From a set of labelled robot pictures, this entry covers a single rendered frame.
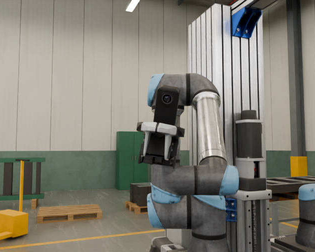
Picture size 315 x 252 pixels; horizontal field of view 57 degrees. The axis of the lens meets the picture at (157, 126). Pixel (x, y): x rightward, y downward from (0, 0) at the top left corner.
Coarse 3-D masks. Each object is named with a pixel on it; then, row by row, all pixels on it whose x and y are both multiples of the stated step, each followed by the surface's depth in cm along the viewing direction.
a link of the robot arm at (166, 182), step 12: (156, 168) 73; (168, 168) 72; (180, 168) 73; (192, 168) 73; (156, 180) 73; (168, 180) 72; (180, 180) 72; (192, 180) 71; (156, 192) 73; (168, 192) 72; (180, 192) 73; (192, 192) 72
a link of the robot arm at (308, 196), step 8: (304, 184) 122; (312, 184) 120; (304, 192) 116; (312, 192) 113; (304, 200) 115; (312, 200) 113; (304, 208) 115; (312, 208) 113; (304, 216) 115; (312, 216) 113
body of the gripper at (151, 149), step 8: (144, 136) 56; (152, 136) 56; (160, 136) 55; (176, 136) 56; (152, 144) 56; (160, 144) 56; (176, 144) 59; (152, 152) 56; (160, 152) 56; (168, 152) 55; (176, 152) 59; (144, 160) 55; (152, 160) 55; (160, 160) 55; (168, 160) 56
